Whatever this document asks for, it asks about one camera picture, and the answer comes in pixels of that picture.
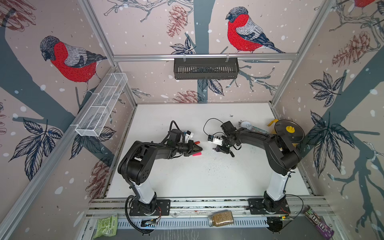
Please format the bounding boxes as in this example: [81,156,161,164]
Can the purple candy bar pack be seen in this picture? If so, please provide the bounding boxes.
[304,206,334,240]

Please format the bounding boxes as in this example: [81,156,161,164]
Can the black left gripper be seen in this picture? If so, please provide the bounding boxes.
[175,140,203,157]

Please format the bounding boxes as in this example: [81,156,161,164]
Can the green candy packet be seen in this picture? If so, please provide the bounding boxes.
[251,126,269,135]

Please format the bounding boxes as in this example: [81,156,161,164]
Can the white wire shelf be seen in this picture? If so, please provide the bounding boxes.
[75,73,128,137]

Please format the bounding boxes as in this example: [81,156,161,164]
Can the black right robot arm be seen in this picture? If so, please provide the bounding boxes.
[215,121,302,214]

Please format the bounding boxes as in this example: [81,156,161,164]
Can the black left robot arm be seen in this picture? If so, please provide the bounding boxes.
[118,120,203,236]

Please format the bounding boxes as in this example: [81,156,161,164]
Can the yellow toy pot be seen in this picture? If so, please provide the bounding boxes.
[268,119,305,147]

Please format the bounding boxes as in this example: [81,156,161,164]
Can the black wire basket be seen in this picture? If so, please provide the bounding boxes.
[174,58,240,80]

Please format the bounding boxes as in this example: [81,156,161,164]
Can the glass jar with grains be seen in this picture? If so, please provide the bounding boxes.
[209,210,234,227]

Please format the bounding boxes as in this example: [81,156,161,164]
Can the green snack bag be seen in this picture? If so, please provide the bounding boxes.
[93,214,118,239]

